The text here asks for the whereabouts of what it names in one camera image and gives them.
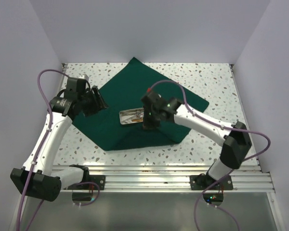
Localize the dark green surgical cloth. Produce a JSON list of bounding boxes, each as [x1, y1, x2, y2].
[[72, 56, 210, 152]]

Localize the aluminium rail frame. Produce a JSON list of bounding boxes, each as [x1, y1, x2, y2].
[[52, 59, 269, 192]]

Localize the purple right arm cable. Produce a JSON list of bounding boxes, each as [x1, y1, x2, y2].
[[148, 80, 272, 231]]

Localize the rectangular metal tray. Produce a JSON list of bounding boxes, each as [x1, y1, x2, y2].
[[119, 111, 135, 125]]

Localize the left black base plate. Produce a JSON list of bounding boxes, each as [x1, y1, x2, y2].
[[88, 175, 106, 190]]

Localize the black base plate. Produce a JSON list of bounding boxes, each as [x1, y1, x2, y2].
[[88, 175, 106, 190], [189, 173, 234, 191]]

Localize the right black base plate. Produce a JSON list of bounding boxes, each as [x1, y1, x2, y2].
[[189, 173, 234, 191]]

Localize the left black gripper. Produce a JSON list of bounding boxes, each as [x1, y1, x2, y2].
[[79, 86, 108, 117]]

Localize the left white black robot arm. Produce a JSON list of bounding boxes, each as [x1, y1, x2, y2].
[[10, 74, 108, 202]]

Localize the silver tweezers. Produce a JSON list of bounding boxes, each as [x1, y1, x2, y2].
[[125, 115, 143, 123]]

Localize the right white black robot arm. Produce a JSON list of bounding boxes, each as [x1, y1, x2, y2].
[[141, 91, 252, 189]]

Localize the silver surgical scissors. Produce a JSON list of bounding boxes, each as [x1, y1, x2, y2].
[[121, 108, 144, 118]]

